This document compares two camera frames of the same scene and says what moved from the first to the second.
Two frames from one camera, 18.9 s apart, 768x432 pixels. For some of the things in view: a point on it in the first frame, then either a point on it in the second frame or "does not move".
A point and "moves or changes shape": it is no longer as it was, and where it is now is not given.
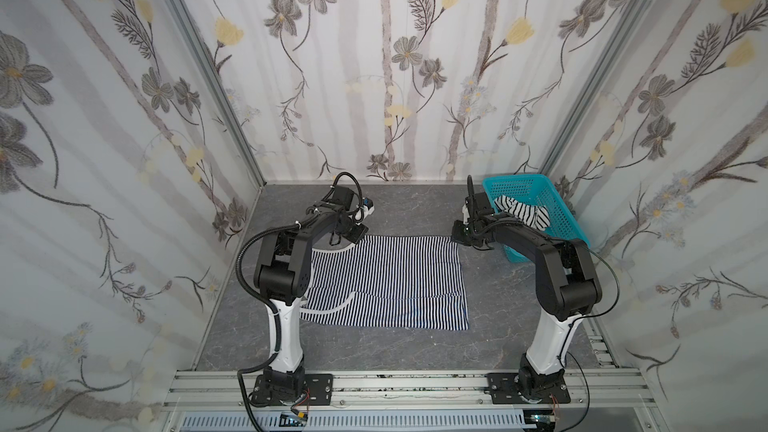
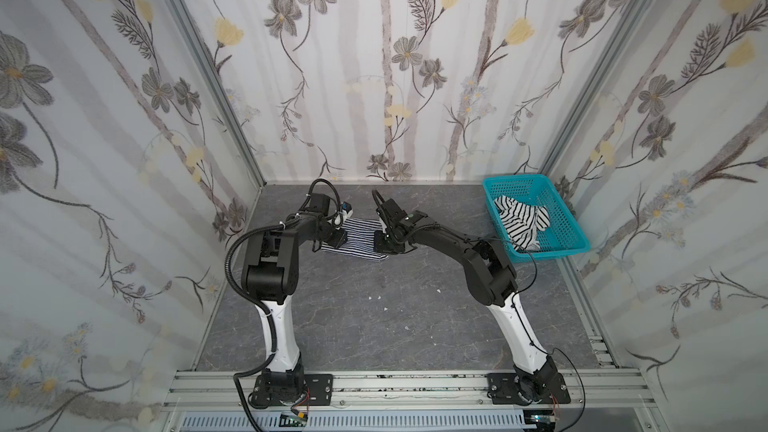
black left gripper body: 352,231 -> 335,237
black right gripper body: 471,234 -> 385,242
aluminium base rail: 230,390 does not move
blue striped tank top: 395,280 moves or changes shape
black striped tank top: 535,216 does not move
